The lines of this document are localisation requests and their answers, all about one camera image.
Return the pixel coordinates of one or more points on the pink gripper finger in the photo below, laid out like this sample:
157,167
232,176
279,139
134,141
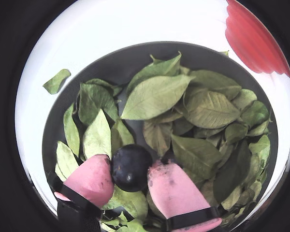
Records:
91,178
174,193

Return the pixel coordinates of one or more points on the dark purple plum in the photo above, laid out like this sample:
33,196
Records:
130,168

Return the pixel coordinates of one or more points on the grey round bowl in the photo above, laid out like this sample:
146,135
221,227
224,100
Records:
125,58

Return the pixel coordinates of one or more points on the green leaf behind bowl rim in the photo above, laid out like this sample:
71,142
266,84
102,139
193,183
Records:
224,53

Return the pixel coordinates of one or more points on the pale green edge leaf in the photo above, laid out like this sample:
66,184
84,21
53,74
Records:
66,159

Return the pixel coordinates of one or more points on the pale narrow leaf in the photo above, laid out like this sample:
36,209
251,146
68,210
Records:
97,137

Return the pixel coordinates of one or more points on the large dark green leaf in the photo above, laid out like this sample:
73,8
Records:
195,154

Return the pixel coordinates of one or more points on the pale green wrinkled leaf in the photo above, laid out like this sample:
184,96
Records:
130,203

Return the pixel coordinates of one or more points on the slim green leaf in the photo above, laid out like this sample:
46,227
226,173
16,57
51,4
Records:
122,136

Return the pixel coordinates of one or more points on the narrow green edge leaf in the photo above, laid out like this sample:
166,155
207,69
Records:
71,130

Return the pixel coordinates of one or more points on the small pale crinkled leaf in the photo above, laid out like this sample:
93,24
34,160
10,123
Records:
158,137

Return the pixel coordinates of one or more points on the dark green curled leaf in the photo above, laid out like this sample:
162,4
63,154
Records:
94,101

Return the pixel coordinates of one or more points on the broad pale ribbed leaf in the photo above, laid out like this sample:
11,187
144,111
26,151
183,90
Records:
212,111

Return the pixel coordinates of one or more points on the large pale veined leaf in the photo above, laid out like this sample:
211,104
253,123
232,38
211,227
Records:
154,96

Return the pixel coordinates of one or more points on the small loose green leaf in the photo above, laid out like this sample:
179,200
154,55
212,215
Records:
56,82

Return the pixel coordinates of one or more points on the wide dark green leaf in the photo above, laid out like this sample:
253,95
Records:
255,113

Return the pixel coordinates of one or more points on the rounded green leaf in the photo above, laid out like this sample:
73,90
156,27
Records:
244,99

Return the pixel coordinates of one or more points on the long green leaf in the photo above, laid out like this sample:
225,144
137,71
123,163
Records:
215,81

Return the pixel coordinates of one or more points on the dark green pointed leaf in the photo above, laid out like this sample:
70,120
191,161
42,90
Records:
159,68

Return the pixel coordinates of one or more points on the red collapsible silicone funnel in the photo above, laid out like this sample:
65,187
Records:
253,41

